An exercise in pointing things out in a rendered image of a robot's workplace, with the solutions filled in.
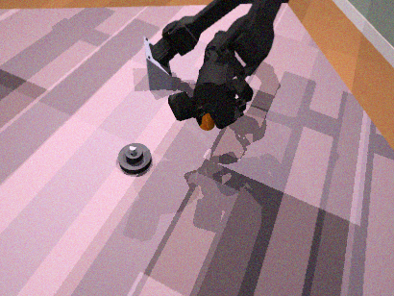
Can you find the orange tapered knob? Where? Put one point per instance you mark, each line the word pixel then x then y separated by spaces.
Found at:
pixel 207 122

